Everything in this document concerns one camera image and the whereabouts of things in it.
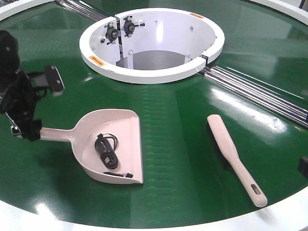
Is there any orange warning sticker back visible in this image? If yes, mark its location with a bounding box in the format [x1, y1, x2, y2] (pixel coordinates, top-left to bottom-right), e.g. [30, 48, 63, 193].
[190, 13, 204, 19]

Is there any steel roller strip right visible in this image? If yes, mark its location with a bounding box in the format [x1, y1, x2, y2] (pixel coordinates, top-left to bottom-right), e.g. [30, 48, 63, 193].
[199, 66, 308, 129]

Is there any beige plastic dustpan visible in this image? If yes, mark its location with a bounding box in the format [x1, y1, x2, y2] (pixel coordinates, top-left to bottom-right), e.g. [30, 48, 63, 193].
[40, 109, 143, 184]

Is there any white central conveyor ring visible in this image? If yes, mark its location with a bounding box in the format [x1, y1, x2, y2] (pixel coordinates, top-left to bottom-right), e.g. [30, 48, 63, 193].
[79, 8, 225, 84]

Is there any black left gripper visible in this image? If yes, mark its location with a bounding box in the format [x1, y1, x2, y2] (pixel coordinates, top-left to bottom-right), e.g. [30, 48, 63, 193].
[0, 68, 47, 141]

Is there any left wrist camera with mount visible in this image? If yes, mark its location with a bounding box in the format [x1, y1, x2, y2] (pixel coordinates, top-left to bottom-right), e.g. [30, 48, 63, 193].
[27, 65, 65, 96]

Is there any black usb cable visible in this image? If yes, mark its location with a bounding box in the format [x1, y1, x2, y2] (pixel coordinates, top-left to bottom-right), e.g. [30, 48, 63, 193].
[94, 133, 134, 179]

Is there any orange warning sticker front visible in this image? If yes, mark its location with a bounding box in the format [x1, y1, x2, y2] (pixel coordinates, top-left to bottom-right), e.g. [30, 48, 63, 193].
[89, 55, 105, 66]

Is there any steel roller strip upper left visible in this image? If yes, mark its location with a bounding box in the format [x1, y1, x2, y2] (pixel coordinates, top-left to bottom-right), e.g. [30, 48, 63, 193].
[54, 0, 108, 22]

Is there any black bearing mount right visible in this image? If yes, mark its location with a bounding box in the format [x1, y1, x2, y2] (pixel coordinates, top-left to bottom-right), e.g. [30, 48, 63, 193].
[123, 15, 145, 38]

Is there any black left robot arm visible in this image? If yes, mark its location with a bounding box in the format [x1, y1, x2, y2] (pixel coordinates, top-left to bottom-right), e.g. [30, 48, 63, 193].
[0, 30, 47, 141]

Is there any black bearing mount left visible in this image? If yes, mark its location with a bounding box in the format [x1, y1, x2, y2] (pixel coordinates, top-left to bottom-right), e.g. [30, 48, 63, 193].
[105, 23, 118, 45]

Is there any black bearing mount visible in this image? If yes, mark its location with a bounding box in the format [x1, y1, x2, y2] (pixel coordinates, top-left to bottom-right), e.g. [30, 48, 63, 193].
[105, 23, 118, 45]
[123, 15, 145, 38]

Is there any orange warning sticker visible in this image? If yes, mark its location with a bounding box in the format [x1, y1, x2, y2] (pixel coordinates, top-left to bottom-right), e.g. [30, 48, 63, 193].
[89, 55, 105, 66]
[190, 13, 204, 19]

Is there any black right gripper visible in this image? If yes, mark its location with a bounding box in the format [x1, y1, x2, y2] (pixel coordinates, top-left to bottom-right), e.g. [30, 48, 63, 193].
[297, 156, 308, 179]

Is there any steel roller strip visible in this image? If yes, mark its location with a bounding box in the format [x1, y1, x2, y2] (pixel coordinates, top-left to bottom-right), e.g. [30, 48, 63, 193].
[199, 66, 308, 129]
[54, 0, 108, 22]

